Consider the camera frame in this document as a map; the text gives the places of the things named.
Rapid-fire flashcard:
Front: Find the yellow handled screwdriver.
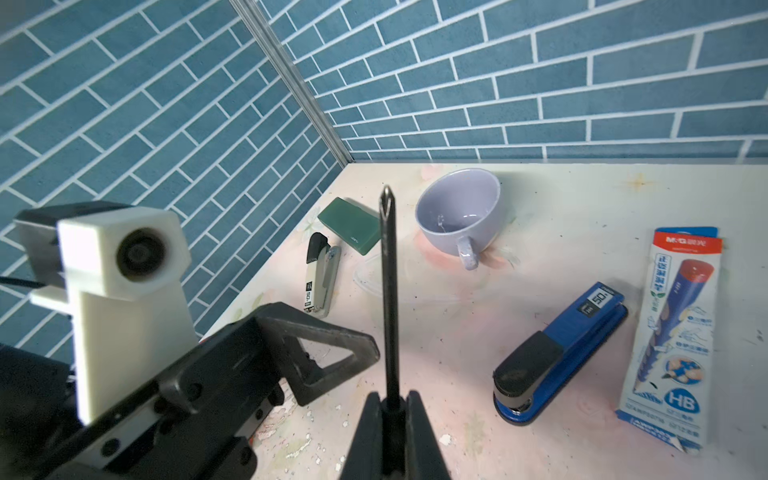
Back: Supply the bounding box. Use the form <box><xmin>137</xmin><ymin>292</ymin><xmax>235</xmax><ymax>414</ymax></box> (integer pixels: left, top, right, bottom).
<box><xmin>379</xmin><ymin>185</ymin><xmax>400</xmax><ymax>412</ymax></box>

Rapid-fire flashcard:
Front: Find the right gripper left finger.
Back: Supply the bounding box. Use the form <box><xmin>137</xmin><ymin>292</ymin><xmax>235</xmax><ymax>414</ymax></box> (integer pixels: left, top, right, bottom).
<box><xmin>339</xmin><ymin>392</ymin><xmax>383</xmax><ymax>480</ymax></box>

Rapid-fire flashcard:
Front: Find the small grey white stapler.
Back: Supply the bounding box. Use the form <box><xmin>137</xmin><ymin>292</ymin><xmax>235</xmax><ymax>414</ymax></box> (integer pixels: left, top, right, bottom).
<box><xmin>303</xmin><ymin>232</ymin><xmax>341</xmax><ymax>319</ymax></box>

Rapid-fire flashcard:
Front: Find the blue black stapler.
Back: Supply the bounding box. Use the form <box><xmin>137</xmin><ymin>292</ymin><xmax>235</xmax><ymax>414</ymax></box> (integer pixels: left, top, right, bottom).
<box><xmin>492</xmin><ymin>282</ymin><xmax>628</xmax><ymax>426</ymax></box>

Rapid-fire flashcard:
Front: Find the green rectangular case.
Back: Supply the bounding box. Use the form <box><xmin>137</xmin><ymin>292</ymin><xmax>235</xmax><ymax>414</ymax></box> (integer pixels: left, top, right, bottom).
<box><xmin>318</xmin><ymin>198</ymin><xmax>381</xmax><ymax>256</ymax></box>

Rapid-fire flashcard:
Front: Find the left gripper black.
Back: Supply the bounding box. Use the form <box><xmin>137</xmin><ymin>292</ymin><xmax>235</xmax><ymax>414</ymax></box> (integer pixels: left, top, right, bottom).
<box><xmin>1</xmin><ymin>302</ymin><xmax>380</xmax><ymax>479</ymax></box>

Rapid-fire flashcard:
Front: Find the lavender ceramic mug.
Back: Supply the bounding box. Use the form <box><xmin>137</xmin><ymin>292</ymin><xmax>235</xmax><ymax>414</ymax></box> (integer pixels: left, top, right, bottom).
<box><xmin>415</xmin><ymin>168</ymin><xmax>506</xmax><ymax>271</ymax></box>

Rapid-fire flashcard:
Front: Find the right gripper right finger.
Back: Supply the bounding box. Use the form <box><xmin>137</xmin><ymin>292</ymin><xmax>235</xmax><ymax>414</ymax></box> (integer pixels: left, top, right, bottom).
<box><xmin>405</xmin><ymin>390</ymin><xmax>451</xmax><ymax>480</ymax></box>

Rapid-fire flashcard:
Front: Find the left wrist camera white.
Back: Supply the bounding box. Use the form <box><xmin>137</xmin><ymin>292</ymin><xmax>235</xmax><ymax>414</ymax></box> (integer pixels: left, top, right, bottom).
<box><xmin>14</xmin><ymin>201</ymin><xmax>198</xmax><ymax>425</ymax></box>

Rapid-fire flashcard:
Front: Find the HB pencil box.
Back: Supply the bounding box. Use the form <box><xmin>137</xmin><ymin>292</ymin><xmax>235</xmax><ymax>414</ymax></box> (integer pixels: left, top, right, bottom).
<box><xmin>616</xmin><ymin>226</ymin><xmax>723</xmax><ymax>455</ymax></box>

